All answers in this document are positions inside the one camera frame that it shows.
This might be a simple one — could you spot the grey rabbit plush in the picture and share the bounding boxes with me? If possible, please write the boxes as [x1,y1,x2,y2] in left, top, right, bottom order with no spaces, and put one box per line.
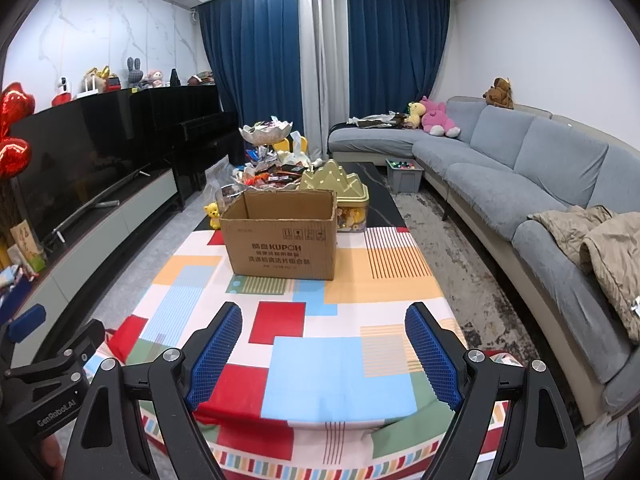
[125,56,145,91]

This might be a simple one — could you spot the pink plush toy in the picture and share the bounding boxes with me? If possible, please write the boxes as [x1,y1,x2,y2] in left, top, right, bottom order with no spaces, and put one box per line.
[419,95,462,138]

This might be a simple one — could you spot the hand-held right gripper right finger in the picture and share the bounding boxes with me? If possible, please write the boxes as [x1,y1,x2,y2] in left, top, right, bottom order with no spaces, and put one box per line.
[404,301,586,480]

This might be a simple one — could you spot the clear plastic bag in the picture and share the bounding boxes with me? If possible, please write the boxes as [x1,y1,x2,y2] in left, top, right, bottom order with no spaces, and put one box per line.
[207,157,241,196]

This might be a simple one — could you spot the grey television cabinet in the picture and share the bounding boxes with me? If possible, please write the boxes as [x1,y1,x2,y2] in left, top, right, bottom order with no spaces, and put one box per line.
[10,167,181,366]

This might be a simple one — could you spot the black flat television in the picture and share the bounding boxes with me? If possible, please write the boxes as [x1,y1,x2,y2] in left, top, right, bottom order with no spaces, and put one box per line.
[10,91,151,241]

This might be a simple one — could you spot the black upright piano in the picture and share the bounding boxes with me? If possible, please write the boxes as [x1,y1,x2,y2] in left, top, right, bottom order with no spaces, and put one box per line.
[130,85,241,211]

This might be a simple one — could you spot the yellow plastic object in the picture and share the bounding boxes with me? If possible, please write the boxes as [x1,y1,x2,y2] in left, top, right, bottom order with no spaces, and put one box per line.
[272,136,308,156]

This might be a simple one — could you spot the clear jar gold lid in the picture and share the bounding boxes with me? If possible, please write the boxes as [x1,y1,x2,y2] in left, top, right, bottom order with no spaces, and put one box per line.
[299,158,370,233]

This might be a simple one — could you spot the colourful patchwork tablecloth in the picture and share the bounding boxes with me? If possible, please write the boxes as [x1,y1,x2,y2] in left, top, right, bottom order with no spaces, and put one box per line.
[82,227,506,480]

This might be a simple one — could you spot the brown plush toy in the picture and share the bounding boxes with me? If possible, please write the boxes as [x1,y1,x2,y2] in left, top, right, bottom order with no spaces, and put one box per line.
[482,77,515,110]

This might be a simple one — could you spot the pile of assorted snack packets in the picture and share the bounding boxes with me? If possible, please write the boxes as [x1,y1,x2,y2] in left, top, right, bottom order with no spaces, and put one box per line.
[235,162,306,191]
[247,116,288,131]

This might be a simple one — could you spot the white router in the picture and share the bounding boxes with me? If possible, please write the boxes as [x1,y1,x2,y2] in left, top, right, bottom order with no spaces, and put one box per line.
[75,74,108,98]

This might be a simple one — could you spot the grey sectional sofa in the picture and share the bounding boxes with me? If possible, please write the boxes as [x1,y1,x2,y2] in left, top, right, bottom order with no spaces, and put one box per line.
[327,95,640,426]

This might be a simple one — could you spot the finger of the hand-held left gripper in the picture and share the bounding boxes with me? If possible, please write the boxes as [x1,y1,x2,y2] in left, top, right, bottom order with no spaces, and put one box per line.
[7,304,47,341]
[60,319,106,361]

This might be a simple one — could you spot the colourful toy boxes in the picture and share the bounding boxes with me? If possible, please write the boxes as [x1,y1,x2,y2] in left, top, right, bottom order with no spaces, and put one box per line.
[0,222,48,311]

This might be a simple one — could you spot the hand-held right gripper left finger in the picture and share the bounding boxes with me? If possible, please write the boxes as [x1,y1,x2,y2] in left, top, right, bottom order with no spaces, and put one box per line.
[62,301,243,480]

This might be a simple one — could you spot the pile of clothes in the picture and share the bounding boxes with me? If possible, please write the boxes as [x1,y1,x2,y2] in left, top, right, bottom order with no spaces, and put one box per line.
[347,111,408,130]

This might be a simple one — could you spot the white sheer curtain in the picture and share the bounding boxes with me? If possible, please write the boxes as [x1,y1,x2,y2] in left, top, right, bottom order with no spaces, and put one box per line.
[297,0,351,161]

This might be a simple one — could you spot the white two-tier snack stand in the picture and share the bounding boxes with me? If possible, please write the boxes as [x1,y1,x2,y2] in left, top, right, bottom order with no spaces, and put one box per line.
[235,120,321,193]

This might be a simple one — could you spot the grey storage bin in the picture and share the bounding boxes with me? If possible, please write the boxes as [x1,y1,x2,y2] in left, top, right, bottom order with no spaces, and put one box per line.
[385,158,426,193]

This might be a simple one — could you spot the white security camera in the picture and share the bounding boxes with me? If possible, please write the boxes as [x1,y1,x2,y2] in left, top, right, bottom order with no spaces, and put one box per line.
[51,76,75,106]

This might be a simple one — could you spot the beige quilted jacket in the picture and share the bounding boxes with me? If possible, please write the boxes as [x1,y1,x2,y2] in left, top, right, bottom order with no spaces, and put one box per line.
[527,205,640,343]

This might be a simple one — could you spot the grey patterned rug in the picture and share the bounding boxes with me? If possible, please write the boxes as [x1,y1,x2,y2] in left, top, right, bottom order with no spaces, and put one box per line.
[385,190,586,426]

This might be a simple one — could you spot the brown cardboard box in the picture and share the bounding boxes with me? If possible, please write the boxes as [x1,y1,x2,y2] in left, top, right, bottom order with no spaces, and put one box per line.
[220,189,338,281]

